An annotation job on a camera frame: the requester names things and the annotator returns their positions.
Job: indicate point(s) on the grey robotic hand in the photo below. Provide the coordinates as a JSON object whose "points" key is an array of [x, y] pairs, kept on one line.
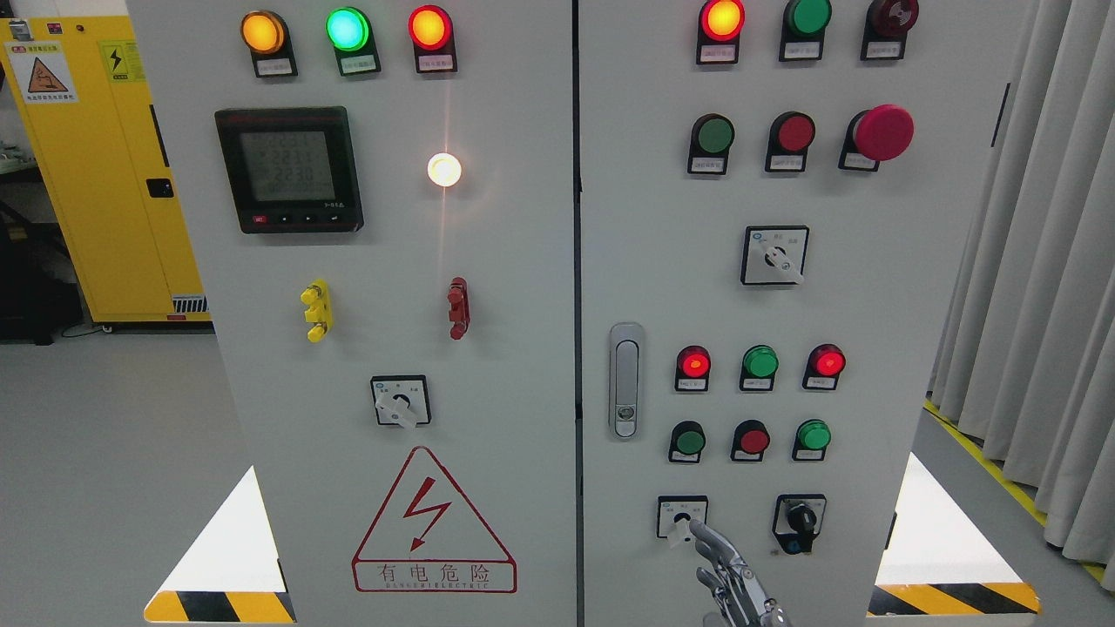
{"points": [[733, 584]]}

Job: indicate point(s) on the silver door handle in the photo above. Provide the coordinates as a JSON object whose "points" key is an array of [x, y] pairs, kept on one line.
{"points": [[626, 340]]}

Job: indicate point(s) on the red-orange indicator light right door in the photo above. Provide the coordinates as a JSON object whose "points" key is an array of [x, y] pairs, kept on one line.
{"points": [[722, 20]]}

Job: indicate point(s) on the red-orange indicator light door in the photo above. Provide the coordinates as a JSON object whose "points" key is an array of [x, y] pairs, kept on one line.
{"points": [[429, 27], [722, 20]]}

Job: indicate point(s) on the red-orange indicator light left door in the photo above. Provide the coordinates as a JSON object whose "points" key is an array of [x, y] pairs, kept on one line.
{"points": [[429, 27]]}

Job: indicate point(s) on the red push button lower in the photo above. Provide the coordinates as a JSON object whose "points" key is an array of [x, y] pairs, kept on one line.
{"points": [[750, 441]]}

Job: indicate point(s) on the red push button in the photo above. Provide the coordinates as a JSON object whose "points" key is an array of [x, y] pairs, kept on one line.
{"points": [[750, 441], [793, 132]]}

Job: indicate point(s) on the green push button lower left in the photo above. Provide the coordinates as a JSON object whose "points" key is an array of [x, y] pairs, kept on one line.
{"points": [[688, 440]]}

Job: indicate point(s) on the green push button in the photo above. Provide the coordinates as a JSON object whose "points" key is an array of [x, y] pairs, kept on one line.
{"points": [[688, 440], [713, 134], [813, 435]]}

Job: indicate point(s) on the green push button lower right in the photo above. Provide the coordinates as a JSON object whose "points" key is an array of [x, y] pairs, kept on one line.
{"points": [[813, 435]]}

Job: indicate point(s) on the green indicator light middle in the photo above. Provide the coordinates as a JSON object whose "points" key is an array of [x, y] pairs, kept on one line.
{"points": [[760, 362]]}

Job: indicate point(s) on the red lit indicator left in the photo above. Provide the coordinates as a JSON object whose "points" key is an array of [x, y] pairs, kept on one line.
{"points": [[694, 363]]}

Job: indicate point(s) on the red lit indicator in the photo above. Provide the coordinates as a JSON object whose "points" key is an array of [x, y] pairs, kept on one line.
{"points": [[827, 361], [694, 363]]}

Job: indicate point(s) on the red lit indicator right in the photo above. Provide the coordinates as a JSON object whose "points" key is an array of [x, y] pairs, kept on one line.
{"points": [[827, 361]]}

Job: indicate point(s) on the red high voltage warning sticker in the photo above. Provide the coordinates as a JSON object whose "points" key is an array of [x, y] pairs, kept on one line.
{"points": [[428, 538]]}

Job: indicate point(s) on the grey curtain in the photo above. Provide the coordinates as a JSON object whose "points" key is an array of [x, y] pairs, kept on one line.
{"points": [[1027, 357]]}

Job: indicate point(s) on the grey electrical cabinet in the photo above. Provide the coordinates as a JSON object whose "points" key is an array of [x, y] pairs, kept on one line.
{"points": [[583, 204]]}

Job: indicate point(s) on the red terminal connector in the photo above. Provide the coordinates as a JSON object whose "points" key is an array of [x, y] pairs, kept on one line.
{"points": [[459, 307]]}

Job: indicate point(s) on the green push button upper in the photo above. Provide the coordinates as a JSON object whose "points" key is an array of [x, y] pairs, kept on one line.
{"points": [[713, 134]]}

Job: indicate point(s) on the red push button upper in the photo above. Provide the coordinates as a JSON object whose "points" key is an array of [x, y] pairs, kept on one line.
{"points": [[793, 132]]}

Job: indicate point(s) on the red emergency stop button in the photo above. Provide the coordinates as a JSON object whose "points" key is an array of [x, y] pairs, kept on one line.
{"points": [[884, 132]]}

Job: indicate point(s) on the yellow terminal connector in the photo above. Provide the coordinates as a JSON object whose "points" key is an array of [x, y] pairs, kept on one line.
{"points": [[318, 313]]}

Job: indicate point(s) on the white lit indicator light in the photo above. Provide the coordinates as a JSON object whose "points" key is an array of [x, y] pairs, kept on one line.
{"points": [[444, 170]]}

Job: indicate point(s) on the dark green top indicator light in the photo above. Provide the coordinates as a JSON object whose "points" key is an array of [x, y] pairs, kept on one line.
{"points": [[807, 18]]}

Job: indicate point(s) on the dark red buzzer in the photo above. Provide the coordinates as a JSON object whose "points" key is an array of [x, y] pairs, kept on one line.
{"points": [[893, 18]]}

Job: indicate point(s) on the black digital power meter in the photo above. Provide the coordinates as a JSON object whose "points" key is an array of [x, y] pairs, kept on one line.
{"points": [[291, 169]]}

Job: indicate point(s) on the green lit indicator light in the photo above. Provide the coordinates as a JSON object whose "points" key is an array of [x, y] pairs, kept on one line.
{"points": [[348, 29]]}

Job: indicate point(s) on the orange indicator light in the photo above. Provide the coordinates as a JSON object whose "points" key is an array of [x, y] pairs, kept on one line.
{"points": [[263, 32]]}

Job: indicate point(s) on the yellow safety cabinet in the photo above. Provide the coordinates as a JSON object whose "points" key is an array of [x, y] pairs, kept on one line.
{"points": [[80, 85]]}

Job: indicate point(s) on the black key selector switch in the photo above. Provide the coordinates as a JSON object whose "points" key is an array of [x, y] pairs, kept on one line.
{"points": [[797, 522]]}

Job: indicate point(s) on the lower left rotary switch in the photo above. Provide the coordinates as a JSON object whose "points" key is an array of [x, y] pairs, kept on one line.
{"points": [[676, 515]]}

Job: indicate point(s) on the right door upper rotary switch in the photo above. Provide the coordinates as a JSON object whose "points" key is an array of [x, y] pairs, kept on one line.
{"points": [[774, 255]]}

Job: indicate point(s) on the door rotary switch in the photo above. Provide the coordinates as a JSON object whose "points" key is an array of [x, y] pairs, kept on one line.
{"points": [[774, 255], [401, 400]]}

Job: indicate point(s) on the left door rotary switch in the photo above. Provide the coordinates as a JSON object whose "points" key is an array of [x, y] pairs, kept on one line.
{"points": [[401, 400]]}

